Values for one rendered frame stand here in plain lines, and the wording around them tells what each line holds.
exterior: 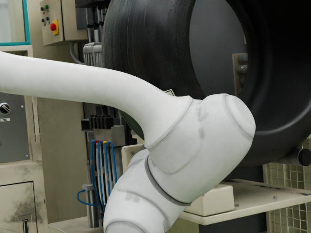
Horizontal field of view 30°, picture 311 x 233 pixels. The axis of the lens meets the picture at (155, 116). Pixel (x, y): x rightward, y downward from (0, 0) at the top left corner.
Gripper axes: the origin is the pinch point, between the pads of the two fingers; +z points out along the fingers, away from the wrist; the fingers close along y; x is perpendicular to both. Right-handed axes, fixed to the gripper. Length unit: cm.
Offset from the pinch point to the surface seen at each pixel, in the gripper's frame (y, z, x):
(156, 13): -19.7, 11.0, 5.5
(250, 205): 31.9, 9.9, 1.9
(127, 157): 14.0, 26.2, -27.4
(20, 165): 6, 36, -65
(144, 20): -19.6, 10.7, 2.3
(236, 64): 19, 77, 0
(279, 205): 36.6, 12.9, 7.3
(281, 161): 32.7, 26.6, 9.8
